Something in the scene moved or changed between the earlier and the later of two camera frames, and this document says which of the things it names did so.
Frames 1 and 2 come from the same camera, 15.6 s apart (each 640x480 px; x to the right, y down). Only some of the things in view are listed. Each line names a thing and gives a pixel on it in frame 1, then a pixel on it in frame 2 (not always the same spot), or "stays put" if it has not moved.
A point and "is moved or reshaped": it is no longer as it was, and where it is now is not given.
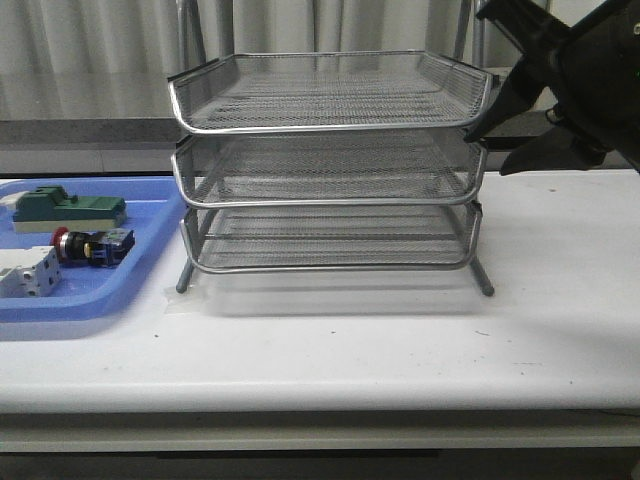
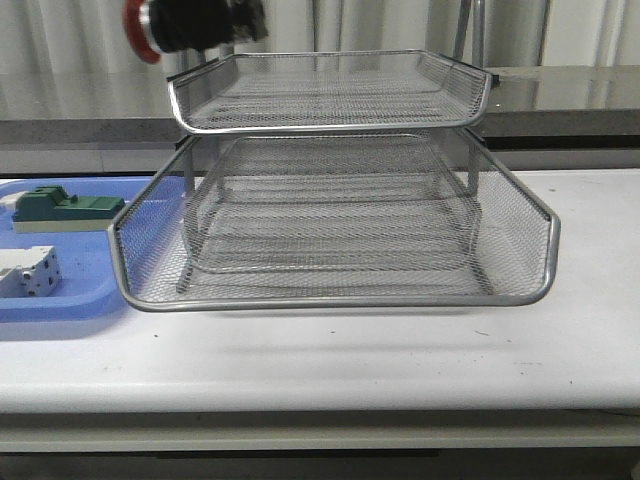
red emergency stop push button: (99, 248) to (160, 26)
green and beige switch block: (47, 207) stays put
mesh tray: (327, 168) is moved or reshaped
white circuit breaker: (32, 272) stays put
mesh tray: (329, 92) stays put
